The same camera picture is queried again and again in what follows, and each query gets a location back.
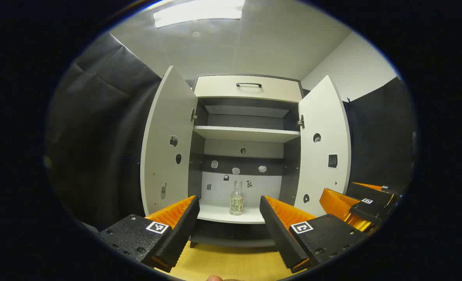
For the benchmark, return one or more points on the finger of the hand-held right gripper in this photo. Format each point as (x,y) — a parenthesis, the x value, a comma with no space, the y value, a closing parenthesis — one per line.
(365,212)
(371,192)

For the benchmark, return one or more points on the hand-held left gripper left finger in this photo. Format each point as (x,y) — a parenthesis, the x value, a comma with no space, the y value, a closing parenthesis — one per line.
(184,230)

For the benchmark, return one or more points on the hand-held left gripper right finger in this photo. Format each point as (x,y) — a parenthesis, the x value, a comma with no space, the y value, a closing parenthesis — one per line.
(277,234)

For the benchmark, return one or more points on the clear glass bottle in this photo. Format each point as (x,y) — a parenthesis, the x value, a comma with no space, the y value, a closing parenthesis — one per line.
(236,203)

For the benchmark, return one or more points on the white cabinet door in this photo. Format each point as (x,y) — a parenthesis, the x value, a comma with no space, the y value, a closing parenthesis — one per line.
(164,136)
(320,109)

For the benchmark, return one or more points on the grey and white cabinet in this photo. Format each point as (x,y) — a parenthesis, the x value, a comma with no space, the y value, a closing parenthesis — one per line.
(289,171)

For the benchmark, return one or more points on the metal door hinge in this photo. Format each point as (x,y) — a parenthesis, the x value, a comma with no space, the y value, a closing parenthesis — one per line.
(193,114)
(301,122)

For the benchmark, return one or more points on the white cabinet shelf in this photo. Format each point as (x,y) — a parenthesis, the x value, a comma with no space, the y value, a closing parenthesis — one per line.
(246,134)

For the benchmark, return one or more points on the white cabinet drawer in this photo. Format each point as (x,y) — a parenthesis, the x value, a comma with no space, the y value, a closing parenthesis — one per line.
(223,91)

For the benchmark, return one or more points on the ceiling light panel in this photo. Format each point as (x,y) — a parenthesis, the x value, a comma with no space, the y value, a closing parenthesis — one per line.
(199,13)

